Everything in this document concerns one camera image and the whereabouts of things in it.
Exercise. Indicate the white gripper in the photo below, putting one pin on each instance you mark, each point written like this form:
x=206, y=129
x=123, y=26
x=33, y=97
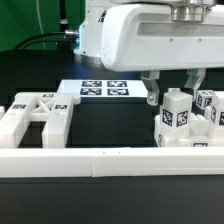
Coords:
x=145, y=37

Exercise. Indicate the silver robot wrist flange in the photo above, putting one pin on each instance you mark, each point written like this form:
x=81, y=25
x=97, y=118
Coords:
x=190, y=10

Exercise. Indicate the white chair seat panel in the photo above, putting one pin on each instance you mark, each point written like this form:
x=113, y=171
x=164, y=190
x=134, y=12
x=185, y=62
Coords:
x=198, y=135

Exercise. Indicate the white chair back frame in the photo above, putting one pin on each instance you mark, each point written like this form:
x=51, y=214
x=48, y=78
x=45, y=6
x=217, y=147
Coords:
x=54, y=109

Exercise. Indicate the small tagged cube right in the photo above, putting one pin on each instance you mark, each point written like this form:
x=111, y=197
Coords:
x=204, y=98

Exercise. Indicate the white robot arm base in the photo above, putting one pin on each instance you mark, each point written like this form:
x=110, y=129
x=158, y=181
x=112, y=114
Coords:
x=90, y=31

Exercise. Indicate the white base tag plate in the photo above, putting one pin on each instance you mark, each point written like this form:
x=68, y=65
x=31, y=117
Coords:
x=103, y=88

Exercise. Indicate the white fence wall rail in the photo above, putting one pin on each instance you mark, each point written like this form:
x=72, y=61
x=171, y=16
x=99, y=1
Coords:
x=105, y=162

